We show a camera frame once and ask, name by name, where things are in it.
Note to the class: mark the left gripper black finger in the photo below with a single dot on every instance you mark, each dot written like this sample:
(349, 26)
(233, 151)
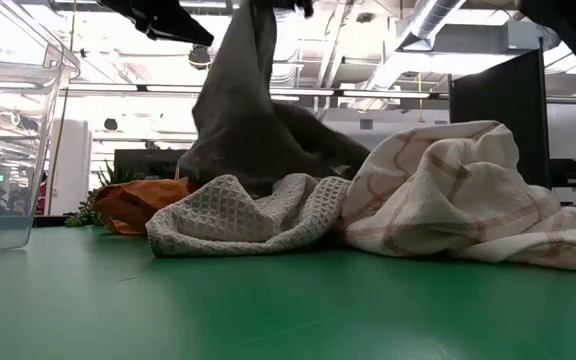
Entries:
(168, 20)

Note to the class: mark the dark grey waffle towel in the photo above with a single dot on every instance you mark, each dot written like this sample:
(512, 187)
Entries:
(238, 125)

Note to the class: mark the light grey waffle towel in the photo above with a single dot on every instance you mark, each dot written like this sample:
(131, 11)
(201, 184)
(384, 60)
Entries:
(228, 220)

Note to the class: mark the white towel orange plaid stripes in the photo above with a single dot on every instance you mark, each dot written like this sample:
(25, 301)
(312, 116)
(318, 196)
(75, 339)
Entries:
(458, 200)

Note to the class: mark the large dark ceiling dome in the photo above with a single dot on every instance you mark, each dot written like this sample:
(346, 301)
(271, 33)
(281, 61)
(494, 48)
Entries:
(198, 56)

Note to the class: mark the ceiling strip light row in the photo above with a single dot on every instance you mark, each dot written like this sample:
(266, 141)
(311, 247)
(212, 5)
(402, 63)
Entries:
(168, 89)

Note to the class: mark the small dark ceiling dome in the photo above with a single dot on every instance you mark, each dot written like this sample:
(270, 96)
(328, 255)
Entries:
(111, 124)

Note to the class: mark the black background screen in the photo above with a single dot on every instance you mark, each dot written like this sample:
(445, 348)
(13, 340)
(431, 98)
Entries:
(158, 162)

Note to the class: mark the green potted succulent plant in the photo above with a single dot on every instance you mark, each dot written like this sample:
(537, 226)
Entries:
(118, 175)

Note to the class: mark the white column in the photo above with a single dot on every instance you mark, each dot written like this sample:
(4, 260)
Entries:
(75, 165)

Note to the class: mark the clear plastic bin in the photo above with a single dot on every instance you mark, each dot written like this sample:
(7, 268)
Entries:
(18, 150)

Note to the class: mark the black partition panel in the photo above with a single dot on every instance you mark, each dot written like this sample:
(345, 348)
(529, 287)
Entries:
(498, 100)

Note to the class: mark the silver ventilation duct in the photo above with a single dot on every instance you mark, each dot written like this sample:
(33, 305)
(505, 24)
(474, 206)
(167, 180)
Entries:
(433, 20)

